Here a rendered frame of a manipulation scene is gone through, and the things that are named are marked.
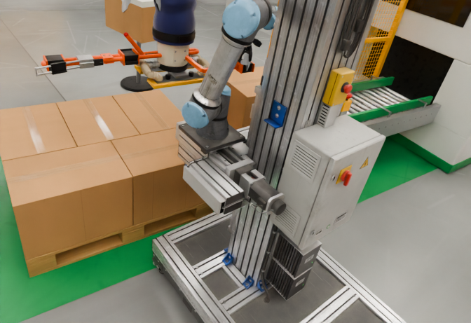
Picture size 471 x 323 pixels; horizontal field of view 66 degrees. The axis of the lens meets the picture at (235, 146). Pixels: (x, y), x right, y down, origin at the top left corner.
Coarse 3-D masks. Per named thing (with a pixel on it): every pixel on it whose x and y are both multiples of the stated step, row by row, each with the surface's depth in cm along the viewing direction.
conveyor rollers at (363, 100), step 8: (376, 88) 383; (384, 88) 385; (352, 96) 355; (360, 96) 358; (368, 96) 361; (376, 96) 364; (384, 96) 367; (392, 96) 370; (400, 96) 372; (352, 104) 336; (360, 104) 339; (368, 104) 343; (376, 104) 346; (384, 104) 349; (352, 112) 326; (400, 112) 338; (368, 120) 315
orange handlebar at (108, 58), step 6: (192, 48) 209; (102, 54) 183; (108, 54) 184; (114, 54) 186; (150, 54) 193; (156, 54) 194; (192, 54) 206; (66, 60) 174; (72, 60) 176; (108, 60) 181; (114, 60) 183; (120, 60) 184; (186, 60) 197; (192, 60) 194; (198, 66) 189; (204, 72) 187
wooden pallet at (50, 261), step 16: (192, 208) 253; (208, 208) 263; (144, 224) 235; (160, 224) 251; (176, 224) 253; (96, 240) 219; (112, 240) 233; (128, 240) 235; (48, 256) 205; (64, 256) 218; (80, 256) 220; (32, 272) 205
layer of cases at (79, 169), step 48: (144, 96) 290; (0, 144) 214; (48, 144) 221; (96, 144) 228; (144, 144) 236; (48, 192) 188; (96, 192) 200; (144, 192) 220; (192, 192) 244; (48, 240) 200
